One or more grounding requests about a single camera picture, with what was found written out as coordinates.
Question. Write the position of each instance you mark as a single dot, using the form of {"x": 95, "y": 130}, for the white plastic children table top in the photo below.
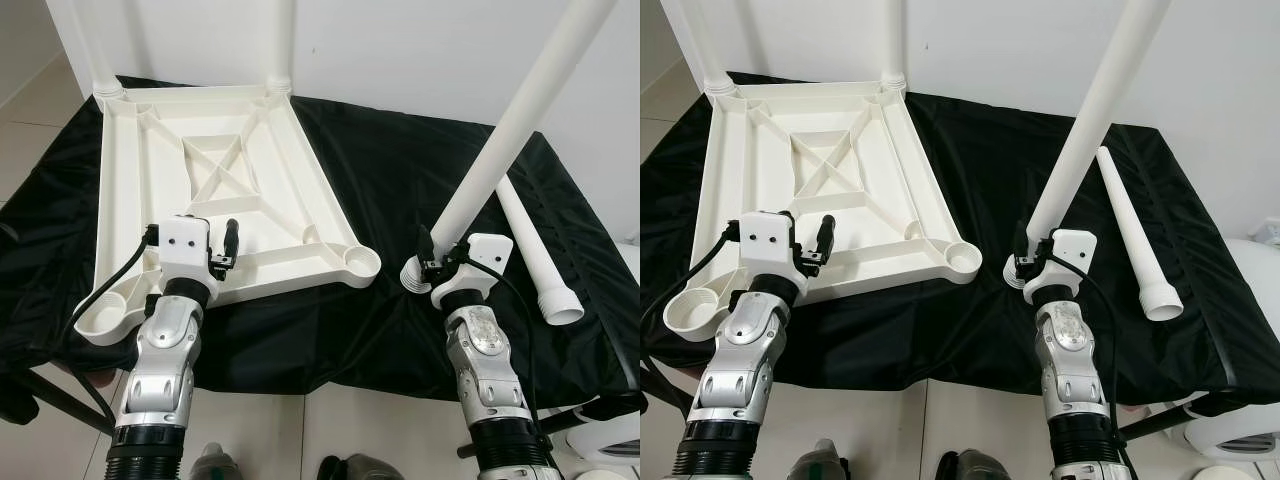
{"x": 715, "y": 200}
{"x": 120, "y": 200}

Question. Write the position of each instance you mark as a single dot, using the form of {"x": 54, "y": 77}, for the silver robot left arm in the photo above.
{"x": 165, "y": 350}
{"x": 745, "y": 350}

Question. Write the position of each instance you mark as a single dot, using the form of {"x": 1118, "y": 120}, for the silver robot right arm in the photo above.
{"x": 480, "y": 360}
{"x": 1068, "y": 360}

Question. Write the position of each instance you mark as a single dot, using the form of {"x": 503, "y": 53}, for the black table cloth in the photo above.
{"x": 420, "y": 160}
{"x": 1000, "y": 160}

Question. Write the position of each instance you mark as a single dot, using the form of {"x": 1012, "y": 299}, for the grey robot right leg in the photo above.
{"x": 972, "y": 466}
{"x": 362, "y": 468}

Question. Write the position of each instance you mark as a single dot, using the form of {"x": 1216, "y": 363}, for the white floor fan heater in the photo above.
{"x": 605, "y": 440}
{"x": 1230, "y": 435}

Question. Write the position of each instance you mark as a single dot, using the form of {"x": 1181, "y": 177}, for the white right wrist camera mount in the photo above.
{"x": 1075, "y": 248}
{"x": 490, "y": 250}

